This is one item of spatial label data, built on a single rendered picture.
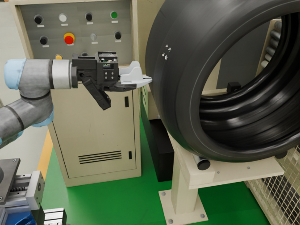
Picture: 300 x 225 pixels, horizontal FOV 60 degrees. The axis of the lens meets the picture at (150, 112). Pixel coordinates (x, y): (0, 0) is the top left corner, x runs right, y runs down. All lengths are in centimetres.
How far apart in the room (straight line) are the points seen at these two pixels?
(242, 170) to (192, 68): 55
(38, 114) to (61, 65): 15
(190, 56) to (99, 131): 114
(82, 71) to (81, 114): 90
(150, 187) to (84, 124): 69
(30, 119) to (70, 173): 122
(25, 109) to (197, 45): 45
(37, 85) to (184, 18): 38
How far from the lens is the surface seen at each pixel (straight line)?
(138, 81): 70
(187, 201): 173
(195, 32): 59
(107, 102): 73
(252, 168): 106
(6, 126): 71
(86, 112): 156
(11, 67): 70
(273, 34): 130
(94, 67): 67
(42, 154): 233
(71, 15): 137
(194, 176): 91
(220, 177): 100
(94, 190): 197
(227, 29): 59
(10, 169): 124
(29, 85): 69
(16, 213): 127
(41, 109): 74
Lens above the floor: 155
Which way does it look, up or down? 37 degrees down
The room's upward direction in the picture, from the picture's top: straight up
